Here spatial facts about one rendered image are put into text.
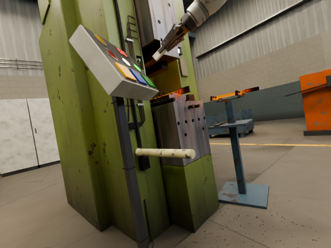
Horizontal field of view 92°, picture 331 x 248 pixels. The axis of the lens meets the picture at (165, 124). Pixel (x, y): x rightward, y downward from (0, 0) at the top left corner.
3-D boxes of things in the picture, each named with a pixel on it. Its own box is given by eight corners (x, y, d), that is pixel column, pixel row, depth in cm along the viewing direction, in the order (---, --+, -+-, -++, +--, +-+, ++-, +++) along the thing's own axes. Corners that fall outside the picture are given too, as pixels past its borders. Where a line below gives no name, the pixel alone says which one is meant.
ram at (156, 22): (187, 49, 137) (180, 3, 137) (154, 38, 110) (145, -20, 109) (155, 67, 167) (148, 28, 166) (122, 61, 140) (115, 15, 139)
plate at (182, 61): (188, 76, 155) (185, 58, 155) (182, 75, 149) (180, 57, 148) (186, 77, 157) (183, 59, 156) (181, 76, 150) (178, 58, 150)
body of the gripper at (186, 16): (195, 19, 67) (179, 37, 70) (198, 29, 75) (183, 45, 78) (184, 8, 68) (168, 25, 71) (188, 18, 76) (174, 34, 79)
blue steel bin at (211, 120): (254, 132, 486) (251, 108, 484) (245, 137, 430) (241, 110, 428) (217, 134, 572) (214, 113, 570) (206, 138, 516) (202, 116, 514)
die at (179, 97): (186, 102, 129) (184, 91, 129) (170, 103, 115) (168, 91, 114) (152, 110, 158) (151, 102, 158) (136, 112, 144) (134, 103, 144)
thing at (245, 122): (253, 120, 157) (252, 118, 156) (246, 125, 124) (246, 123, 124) (222, 124, 174) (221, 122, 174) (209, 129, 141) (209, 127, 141)
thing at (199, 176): (219, 206, 137) (211, 152, 136) (194, 233, 110) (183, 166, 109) (171, 193, 176) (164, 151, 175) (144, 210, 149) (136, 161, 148)
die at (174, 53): (179, 58, 128) (177, 46, 128) (162, 53, 114) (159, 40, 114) (147, 75, 158) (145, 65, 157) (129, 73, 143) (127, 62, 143)
